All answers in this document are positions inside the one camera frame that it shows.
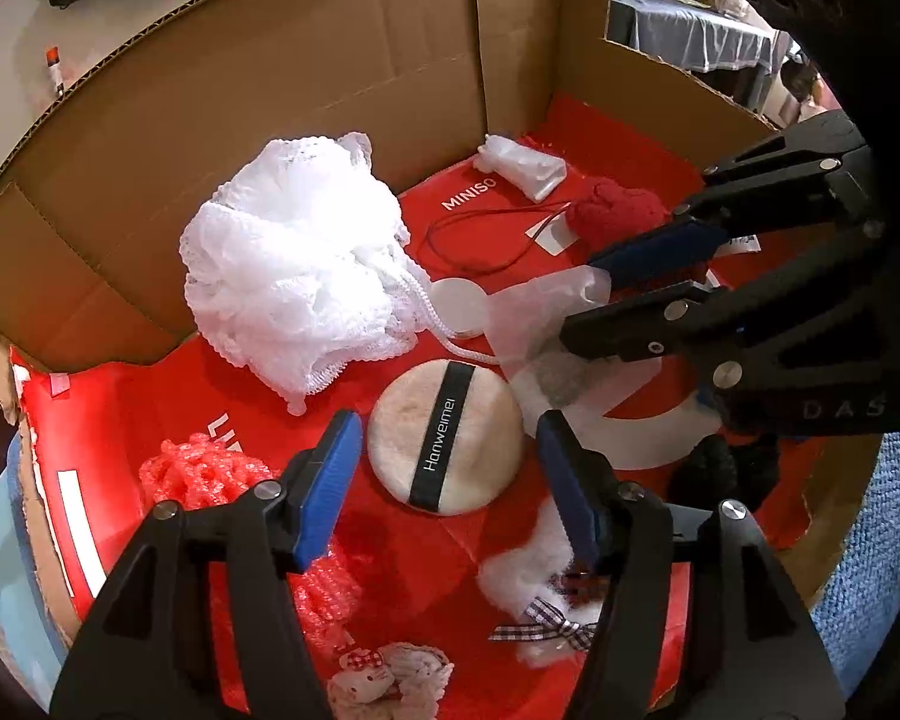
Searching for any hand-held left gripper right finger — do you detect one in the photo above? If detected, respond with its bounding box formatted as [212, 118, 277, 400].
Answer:
[536, 409, 848, 720]

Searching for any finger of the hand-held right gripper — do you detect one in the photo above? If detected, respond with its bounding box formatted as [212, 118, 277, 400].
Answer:
[586, 109, 882, 293]
[559, 281, 745, 365]

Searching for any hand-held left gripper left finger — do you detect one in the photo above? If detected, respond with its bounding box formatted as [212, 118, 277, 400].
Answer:
[49, 409, 365, 720]

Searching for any red yarn ball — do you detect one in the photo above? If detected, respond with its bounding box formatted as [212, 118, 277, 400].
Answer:
[424, 181, 672, 278]

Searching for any beige powder puff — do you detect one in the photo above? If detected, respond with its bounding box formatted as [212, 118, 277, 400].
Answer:
[366, 360, 526, 518]

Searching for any white fluffy bow ornament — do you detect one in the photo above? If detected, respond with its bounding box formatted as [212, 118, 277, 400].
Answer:
[478, 499, 608, 665]

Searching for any frosted plastic pouch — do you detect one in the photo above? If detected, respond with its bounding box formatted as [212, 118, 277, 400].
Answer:
[487, 266, 665, 410]

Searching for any red foam net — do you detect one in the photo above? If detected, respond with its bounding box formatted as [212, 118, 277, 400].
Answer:
[139, 431, 365, 646]

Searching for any black fuzzy ball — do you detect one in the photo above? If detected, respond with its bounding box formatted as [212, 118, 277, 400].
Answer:
[667, 431, 781, 515]

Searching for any small beige plush toy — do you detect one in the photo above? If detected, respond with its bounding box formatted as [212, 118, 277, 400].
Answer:
[326, 641, 455, 720]

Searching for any white mesh bath sponge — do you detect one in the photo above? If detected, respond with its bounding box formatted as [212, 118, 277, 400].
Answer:
[180, 131, 507, 417]

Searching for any brown cardboard box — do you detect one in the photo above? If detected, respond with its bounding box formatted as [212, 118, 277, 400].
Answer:
[0, 0, 882, 720]

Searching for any person's right forearm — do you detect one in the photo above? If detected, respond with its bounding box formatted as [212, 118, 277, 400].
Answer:
[682, 0, 900, 466]

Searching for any red printed bag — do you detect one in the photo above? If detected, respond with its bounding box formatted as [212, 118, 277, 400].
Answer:
[7, 94, 830, 720]

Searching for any table with grey cloth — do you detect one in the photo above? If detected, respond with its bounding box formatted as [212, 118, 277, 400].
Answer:
[607, 0, 796, 110]

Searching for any blue knitted blanket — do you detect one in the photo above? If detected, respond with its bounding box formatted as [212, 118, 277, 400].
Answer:
[810, 431, 900, 698]

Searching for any light blue bed sheet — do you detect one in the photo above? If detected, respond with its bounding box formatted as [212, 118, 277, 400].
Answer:
[0, 457, 68, 668]

